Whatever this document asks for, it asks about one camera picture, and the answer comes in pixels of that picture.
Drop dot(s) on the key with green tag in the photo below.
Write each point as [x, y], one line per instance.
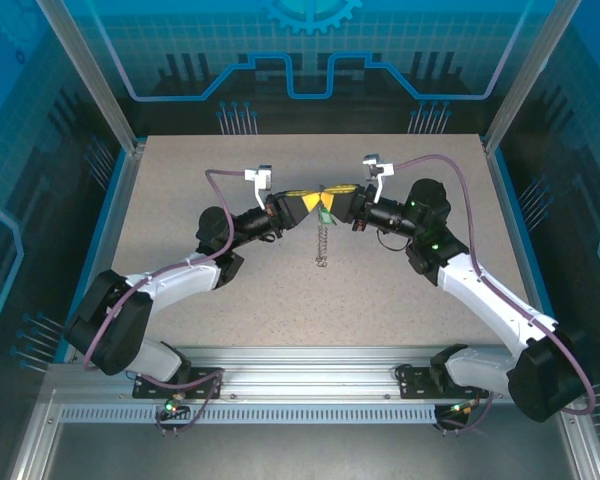
[325, 217]

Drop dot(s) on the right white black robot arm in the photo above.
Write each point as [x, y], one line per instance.
[485, 295]

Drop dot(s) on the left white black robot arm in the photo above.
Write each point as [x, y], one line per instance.
[180, 285]

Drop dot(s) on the connector with green light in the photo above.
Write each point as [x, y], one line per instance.
[462, 407]
[172, 407]

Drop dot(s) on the aluminium mounting rail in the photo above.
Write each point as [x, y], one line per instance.
[305, 370]

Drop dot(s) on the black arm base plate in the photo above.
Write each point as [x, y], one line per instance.
[205, 377]
[412, 382]

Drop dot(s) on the aluminium frame post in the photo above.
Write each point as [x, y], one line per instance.
[530, 75]
[92, 75]

